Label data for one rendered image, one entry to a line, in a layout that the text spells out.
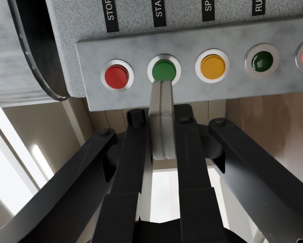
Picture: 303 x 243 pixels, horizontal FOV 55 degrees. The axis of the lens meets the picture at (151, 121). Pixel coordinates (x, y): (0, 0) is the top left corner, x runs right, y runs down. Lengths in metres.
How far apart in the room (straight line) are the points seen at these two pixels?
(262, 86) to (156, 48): 0.12
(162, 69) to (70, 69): 0.11
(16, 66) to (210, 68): 0.22
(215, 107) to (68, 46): 8.32
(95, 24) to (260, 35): 0.17
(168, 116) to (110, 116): 8.56
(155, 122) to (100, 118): 8.66
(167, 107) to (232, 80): 0.17
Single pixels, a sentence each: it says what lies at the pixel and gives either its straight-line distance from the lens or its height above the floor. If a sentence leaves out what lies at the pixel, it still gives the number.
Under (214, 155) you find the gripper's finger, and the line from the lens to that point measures 0.16.
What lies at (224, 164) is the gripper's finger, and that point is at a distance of 0.16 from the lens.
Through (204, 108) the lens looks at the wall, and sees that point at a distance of 8.58.
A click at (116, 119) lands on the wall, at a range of 8.79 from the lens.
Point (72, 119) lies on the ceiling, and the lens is 7.29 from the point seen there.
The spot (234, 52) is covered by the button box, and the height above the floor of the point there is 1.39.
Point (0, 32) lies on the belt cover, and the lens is 0.37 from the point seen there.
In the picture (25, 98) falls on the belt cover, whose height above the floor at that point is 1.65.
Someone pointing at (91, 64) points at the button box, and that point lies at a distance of 0.33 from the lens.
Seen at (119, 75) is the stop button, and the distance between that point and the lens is 0.32.
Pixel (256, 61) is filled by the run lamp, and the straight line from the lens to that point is 0.32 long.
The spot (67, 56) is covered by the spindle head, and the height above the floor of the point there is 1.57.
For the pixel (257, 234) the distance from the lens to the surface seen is 0.97.
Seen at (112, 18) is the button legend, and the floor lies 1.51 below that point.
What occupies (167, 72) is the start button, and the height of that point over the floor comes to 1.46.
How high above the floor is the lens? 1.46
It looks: 5 degrees up
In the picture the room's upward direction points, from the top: 95 degrees counter-clockwise
